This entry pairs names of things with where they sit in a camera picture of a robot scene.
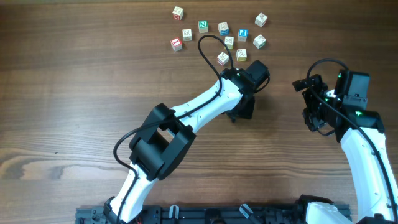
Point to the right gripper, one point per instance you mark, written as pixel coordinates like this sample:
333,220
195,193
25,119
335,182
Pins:
313,121

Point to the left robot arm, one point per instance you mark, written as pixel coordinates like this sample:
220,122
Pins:
161,143

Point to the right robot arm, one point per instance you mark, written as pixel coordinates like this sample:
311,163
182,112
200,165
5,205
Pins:
361,135

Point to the yellow sided picture block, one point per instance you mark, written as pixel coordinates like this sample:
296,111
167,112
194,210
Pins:
241,55

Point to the green sided picture block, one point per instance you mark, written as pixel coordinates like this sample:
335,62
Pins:
259,41

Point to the red blue tilted block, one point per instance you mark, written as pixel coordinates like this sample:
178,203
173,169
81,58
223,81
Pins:
223,58

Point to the blue P block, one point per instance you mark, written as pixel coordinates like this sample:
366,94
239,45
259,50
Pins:
242,35

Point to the yellow green picture block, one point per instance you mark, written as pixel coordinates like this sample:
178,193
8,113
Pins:
229,42

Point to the far right picture block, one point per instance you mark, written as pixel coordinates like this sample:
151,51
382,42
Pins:
261,19

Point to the blue sided picture block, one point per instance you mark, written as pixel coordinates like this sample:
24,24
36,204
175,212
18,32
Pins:
223,28

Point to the green N block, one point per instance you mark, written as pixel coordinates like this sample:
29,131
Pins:
203,26

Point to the white picture block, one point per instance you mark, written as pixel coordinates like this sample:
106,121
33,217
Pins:
187,34

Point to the red I block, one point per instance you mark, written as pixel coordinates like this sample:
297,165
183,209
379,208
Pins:
176,44

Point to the red six block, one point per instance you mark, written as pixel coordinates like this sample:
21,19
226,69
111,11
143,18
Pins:
177,13

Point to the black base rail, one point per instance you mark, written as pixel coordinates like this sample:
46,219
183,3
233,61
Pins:
181,215

